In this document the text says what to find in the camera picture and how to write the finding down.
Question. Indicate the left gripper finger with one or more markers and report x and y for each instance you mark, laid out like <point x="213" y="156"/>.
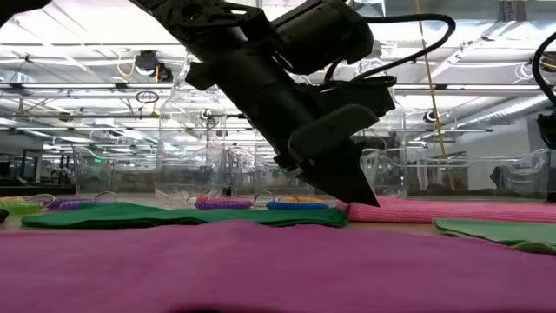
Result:
<point x="343" y="187"/>

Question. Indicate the yellow-orange coil wristband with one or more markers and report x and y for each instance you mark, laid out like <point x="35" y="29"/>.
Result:
<point x="304" y="199"/>
<point x="11" y="199"/>

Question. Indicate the blue coil wristband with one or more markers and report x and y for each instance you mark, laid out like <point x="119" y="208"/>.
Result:
<point x="295" y="205"/>

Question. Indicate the red-orange coil wristband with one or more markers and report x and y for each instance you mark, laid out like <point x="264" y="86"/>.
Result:
<point x="217" y="198"/>

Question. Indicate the purple coil wristband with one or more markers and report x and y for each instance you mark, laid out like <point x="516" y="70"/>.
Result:
<point x="58" y="202"/>
<point x="223" y="205"/>
<point x="82" y="206"/>

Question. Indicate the pink cloth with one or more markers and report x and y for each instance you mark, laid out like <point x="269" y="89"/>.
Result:
<point x="456" y="211"/>

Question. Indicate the magenta cloth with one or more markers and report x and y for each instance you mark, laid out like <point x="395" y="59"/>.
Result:
<point x="260" y="269"/>

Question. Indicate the dark green cloth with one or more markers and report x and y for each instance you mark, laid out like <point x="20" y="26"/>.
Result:
<point x="174" y="216"/>

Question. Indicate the light green cloth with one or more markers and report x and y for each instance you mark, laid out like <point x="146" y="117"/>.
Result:
<point x="499" y="232"/>

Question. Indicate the green coil wristband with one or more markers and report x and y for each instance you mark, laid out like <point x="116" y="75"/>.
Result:
<point x="19" y="208"/>

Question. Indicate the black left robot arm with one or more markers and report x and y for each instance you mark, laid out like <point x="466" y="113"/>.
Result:
<point x="321" y="30"/>

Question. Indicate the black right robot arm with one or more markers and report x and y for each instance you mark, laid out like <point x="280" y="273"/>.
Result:
<point x="548" y="130"/>

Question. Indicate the small round ceiling lamp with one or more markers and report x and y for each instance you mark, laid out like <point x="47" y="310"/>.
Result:
<point x="205" y="115"/>
<point x="430" y="116"/>

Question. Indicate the black ceiling spotlight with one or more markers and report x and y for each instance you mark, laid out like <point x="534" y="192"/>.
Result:
<point x="147" y="63"/>

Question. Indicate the long ceiling light bar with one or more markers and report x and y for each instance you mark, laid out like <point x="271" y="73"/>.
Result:
<point x="87" y="86"/>

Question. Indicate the silver ventilation duct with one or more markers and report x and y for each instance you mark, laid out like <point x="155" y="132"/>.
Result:
<point x="512" y="111"/>

